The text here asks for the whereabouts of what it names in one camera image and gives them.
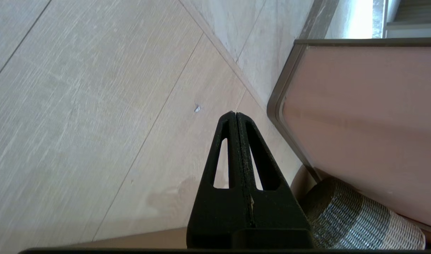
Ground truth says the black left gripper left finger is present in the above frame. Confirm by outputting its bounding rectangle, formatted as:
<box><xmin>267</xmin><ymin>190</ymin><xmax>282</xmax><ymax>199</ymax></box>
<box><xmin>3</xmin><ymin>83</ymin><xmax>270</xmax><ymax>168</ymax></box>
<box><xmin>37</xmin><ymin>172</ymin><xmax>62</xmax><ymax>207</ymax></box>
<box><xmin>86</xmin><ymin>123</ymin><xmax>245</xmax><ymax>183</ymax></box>
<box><xmin>186</xmin><ymin>111</ymin><xmax>254</xmax><ymax>249</ymax></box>

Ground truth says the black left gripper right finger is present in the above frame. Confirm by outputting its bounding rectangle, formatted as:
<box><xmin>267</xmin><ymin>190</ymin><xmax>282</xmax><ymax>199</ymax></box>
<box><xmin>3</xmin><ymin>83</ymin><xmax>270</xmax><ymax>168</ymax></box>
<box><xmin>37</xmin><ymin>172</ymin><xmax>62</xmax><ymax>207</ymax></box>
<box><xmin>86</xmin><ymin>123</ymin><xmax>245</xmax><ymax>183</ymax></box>
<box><xmin>236</xmin><ymin>112</ymin><xmax>315</xmax><ymax>249</ymax></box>

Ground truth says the beige ribbed cylinder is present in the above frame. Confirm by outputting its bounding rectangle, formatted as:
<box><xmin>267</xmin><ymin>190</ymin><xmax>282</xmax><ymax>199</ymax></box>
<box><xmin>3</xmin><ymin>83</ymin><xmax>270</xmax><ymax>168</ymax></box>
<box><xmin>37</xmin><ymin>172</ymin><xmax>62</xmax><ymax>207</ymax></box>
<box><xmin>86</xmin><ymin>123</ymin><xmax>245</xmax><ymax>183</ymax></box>
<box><xmin>299</xmin><ymin>176</ymin><xmax>426</xmax><ymax>249</ymax></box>

